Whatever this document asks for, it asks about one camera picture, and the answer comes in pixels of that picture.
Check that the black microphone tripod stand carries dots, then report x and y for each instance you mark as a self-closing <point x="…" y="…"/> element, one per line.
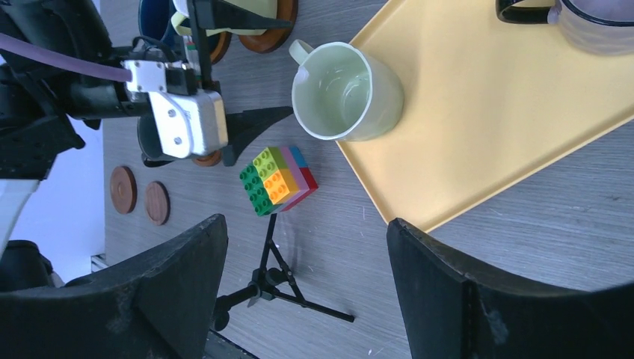
<point x="273" y="279"/>

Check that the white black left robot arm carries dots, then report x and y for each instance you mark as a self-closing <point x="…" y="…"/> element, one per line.
<point x="60" y="63"/>

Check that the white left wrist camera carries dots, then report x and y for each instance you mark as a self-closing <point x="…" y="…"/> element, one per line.
<point x="191" y="121"/>

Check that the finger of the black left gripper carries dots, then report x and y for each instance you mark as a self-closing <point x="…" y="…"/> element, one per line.
<point x="205" y="63"/>
<point x="245" y="127"/>

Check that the dark green mug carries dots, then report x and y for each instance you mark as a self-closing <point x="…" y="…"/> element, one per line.
<point x="148" y="138"/>

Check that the dark walnut wooden coaster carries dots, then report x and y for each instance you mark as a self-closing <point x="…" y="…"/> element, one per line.
<point x="157" y="203"/>

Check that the colourful toy brick block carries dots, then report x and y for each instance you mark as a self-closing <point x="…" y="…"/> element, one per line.
<point x="277" y="179"/>

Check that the dark blue mug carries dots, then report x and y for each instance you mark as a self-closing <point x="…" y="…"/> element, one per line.
<point x="154" y="20"/>

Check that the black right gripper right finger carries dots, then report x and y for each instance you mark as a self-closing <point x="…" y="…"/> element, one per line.
<point x="456" y="306"/>

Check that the light green mug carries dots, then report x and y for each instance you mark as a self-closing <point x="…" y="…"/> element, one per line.
<point x="341" y="94"/>

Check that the brown wooden coaster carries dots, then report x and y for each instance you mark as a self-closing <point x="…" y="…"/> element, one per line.
<point x="209" y="160"/>
<point x="123" y="190"/>
<point x="218" y="45"/>
<point x="272" y="39"/>

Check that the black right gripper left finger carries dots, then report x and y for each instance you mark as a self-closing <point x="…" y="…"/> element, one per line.
<point x="156" y="304"/>

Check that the mauve purple mug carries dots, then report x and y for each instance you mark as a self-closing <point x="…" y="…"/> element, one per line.
<point x="596" y="27"/>

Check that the cream yellow mug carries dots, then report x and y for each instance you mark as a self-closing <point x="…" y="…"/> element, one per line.
<point x="206" y="18"/>

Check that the yellow tray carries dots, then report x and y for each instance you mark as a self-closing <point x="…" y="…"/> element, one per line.
<point x="487" y="104"/>

